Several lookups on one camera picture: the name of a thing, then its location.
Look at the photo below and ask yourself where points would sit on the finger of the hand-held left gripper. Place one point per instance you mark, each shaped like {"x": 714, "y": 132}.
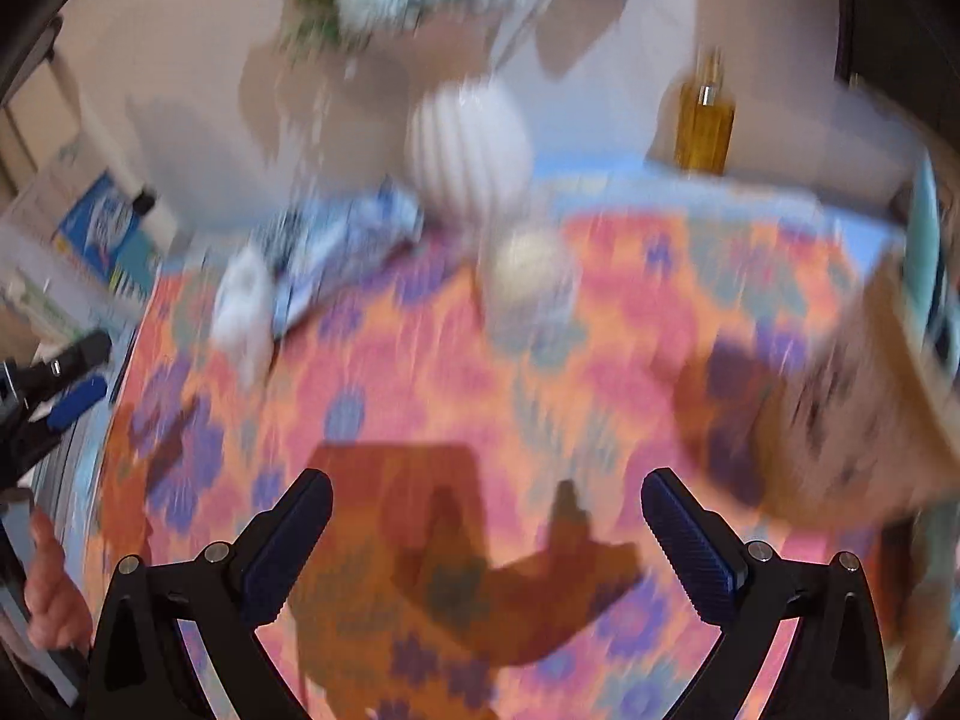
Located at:
{"x": 75, "y": 356}
{"x": 75, "y": 401}

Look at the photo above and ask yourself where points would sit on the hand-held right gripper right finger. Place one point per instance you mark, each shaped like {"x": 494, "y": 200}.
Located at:
{"x": 690, "y": 540}

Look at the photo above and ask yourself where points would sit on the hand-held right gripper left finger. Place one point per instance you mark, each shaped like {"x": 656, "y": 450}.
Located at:
{"x": 289, "y": 540}

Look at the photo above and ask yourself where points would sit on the person's left hand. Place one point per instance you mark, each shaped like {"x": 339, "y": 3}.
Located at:
{"x": 56, "y": 600}

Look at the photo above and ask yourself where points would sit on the blue printed box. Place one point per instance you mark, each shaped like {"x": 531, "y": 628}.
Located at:
{"x": 101, "y": 229}

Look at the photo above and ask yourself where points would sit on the small white bottle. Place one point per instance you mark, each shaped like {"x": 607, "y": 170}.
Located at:
{"x": 244, "y": 315}

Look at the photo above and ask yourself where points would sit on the beige printed pen holder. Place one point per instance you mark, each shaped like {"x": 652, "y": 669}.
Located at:
{"x": 847, "y": 405}

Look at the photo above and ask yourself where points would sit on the floral orange tablecloth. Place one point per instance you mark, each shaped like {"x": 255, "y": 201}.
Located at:
{"x": 420, "y": 375}

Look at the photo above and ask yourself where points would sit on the blue and white patterned cloth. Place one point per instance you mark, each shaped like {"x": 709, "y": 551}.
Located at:
{"x": 337, "y": 247}

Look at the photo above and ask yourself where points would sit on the cream round jar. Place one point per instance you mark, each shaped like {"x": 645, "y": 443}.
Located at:
{"x": 529, "y": 277}

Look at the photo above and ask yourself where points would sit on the teal tube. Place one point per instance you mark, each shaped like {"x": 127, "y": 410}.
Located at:
{"x": 926, "y": 255}

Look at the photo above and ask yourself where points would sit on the amber glass bottle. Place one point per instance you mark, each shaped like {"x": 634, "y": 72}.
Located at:
{"x": 705, "y": 127}

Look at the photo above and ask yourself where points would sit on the white ribbed vase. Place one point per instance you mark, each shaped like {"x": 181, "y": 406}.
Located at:
{"x": 469, "y": 150}

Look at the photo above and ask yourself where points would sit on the black wall television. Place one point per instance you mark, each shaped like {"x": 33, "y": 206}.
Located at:
{"x": 892, "y": 15}

